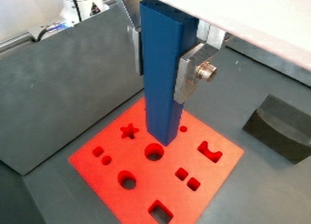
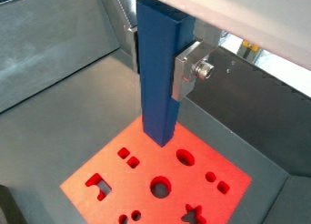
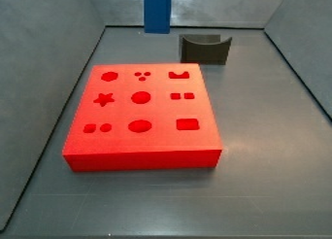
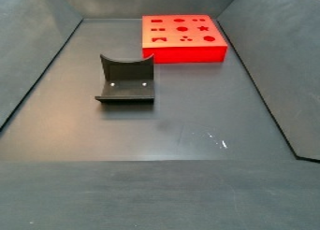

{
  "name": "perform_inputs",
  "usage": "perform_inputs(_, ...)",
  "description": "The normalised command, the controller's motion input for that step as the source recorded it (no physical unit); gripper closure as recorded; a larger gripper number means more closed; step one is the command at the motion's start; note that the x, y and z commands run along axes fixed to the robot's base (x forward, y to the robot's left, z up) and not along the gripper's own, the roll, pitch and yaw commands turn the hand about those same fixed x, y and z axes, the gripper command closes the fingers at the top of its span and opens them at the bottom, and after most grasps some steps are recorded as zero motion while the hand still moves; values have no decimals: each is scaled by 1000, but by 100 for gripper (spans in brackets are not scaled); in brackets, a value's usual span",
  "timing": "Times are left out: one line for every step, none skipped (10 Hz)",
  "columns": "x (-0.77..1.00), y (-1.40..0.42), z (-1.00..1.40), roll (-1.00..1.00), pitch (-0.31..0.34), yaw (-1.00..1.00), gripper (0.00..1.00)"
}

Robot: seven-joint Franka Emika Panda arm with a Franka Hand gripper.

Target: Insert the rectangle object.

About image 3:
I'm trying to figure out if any red shape sorter board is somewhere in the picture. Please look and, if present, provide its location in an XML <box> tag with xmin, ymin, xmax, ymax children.
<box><xmin>63</xmin><ymin>63</ymin><xmax>222</xmax><ymax>172</ymax></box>

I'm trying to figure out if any blue rectangular block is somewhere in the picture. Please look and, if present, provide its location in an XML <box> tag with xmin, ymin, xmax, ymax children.
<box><xmin>145</xmin><ymin>0</ymin><xmax>171</xmax><ymax>34</ymax></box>

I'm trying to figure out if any dark grey curved holder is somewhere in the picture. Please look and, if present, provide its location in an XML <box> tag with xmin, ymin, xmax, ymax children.
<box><xmin>179</xmin><ymin>34</ymin><xmax>233</xmax><ymax>65</ymax></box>

